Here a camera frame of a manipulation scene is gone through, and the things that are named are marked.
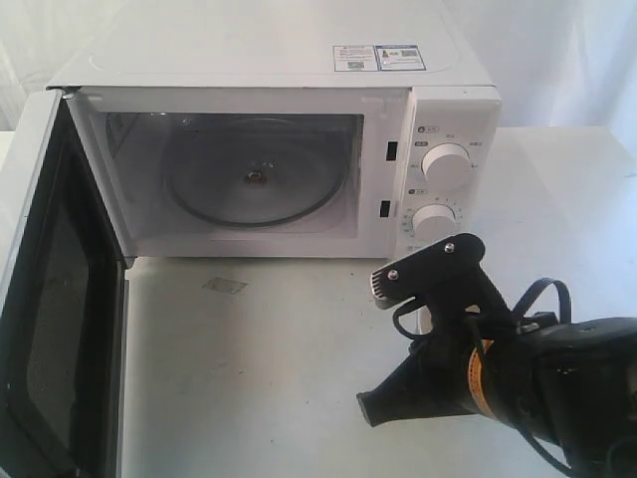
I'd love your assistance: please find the white microwave oven body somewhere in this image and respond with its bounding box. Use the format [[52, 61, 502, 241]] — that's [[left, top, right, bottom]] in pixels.
[[50, 1, 502, 258]]

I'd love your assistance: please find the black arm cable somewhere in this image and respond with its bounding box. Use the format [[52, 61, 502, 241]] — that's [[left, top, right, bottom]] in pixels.
[[390, 278, 578, 478]]

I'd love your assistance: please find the white backdrop curtain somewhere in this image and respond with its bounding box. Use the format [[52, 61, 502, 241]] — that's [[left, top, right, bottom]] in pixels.
[[1, 1, 636, 134]]

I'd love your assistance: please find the upper white control knob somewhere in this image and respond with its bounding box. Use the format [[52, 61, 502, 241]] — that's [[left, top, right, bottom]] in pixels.
[[421, 143, 472, 181]]

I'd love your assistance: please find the lower white control knob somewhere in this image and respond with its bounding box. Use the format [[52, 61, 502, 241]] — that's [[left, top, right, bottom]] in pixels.
[[412, 204, 457, 241]]

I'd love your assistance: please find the white control knob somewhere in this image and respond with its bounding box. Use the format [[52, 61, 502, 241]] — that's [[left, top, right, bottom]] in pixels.
[[412, 204, 457, 241], [421, 143, 472, 181]]

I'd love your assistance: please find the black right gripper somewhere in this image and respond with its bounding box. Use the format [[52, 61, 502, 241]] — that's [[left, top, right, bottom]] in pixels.
[[356, 304, 552, 427]]

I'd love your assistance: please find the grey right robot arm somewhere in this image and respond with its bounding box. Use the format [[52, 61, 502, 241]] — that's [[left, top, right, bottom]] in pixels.
[[357, 313, 636, 477]]

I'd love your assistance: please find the clear tape patch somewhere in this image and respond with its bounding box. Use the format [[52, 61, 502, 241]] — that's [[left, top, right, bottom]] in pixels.
[[203, 277, 247, 295]]

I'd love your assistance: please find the glass microwave turntable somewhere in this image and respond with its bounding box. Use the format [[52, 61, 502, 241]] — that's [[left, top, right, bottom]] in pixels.
[[164, 115, 359, 229]]

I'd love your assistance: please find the blue white warning sticker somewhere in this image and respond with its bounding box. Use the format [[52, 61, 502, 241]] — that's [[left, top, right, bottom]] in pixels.
[[332, 45, 427, 72]]

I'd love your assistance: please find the white microwave door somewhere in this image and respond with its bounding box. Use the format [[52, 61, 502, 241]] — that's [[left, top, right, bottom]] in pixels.
[[1, 90, 128, 477]]

